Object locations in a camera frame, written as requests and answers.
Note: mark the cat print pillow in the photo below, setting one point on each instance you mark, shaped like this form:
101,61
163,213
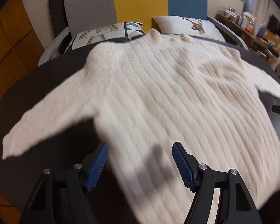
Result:
95,33

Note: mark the white knitted sweater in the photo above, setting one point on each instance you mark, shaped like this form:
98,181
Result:
154,86

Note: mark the black television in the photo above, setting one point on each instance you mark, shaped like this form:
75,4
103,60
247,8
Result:
276,24

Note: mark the deer print pillow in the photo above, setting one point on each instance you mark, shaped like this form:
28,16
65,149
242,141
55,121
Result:
177,24

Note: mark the grey yellow blue sofa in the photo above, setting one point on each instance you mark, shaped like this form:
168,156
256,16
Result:
140,2

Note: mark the cluster of jars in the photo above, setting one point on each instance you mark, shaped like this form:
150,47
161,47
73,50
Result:
231,15

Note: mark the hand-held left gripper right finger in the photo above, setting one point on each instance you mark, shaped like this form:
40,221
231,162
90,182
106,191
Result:
183,165

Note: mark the white storage box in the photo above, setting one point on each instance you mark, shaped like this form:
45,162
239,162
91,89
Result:
248,19

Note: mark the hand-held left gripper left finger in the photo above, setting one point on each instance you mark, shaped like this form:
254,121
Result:
98,165

